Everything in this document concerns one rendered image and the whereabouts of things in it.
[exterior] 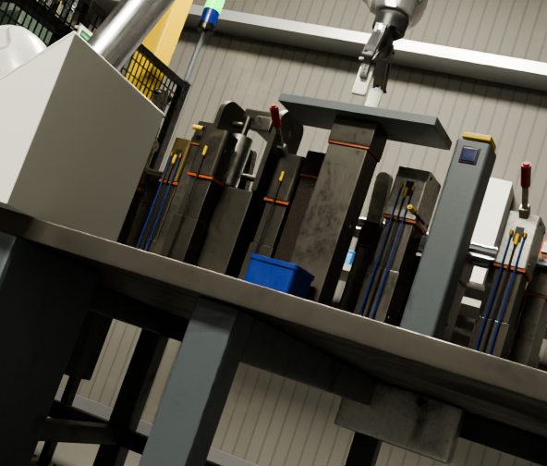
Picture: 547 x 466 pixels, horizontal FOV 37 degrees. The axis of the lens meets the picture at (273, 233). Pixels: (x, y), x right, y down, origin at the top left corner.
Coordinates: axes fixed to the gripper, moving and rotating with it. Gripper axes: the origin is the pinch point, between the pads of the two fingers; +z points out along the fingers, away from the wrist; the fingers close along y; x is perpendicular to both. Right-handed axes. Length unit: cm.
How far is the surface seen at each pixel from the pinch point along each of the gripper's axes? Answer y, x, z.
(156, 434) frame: 41, -3, 77
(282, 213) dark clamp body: -13.5, -14.4, 26.4
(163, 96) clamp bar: -28, -63, 1
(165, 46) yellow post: -101, -112, -42
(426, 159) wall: -251, -31, -69
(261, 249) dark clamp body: -13.4, -16.3, 36.0
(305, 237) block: 2.3, -2.3, 33.2
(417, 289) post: 6.4, 24.0, 38.0
